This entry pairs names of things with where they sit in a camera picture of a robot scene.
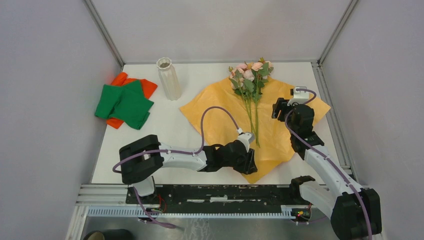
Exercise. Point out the orange cloth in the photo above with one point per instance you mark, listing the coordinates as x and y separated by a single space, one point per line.
148 88

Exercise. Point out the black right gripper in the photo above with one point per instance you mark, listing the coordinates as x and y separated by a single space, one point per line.
280 104

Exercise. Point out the pink artificial flower bouquet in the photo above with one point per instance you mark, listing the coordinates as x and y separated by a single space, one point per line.
247 81

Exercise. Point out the orange wrapping paper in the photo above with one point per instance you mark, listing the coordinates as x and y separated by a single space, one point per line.
217 111

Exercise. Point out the white ribbed vase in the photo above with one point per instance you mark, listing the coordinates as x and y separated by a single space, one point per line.
169 79

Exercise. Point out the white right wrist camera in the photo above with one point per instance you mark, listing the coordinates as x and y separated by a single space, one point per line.
299 95

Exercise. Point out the aluminium frame rail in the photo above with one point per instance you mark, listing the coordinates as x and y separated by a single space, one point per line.
122 194

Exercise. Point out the green cloth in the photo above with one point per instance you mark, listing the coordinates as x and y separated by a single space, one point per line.
126 103

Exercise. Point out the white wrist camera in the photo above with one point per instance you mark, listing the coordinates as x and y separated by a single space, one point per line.
246 138
299 95

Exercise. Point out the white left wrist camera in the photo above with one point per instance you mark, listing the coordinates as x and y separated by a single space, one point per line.
246 138

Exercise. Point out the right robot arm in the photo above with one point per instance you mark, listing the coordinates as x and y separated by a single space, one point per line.
354 211

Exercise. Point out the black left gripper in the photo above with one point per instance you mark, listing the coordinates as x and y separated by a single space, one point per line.
248 166

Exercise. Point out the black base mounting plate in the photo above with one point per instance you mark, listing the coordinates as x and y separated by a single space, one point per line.
221 199

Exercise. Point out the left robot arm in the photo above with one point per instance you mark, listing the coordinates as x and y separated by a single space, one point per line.
143 157

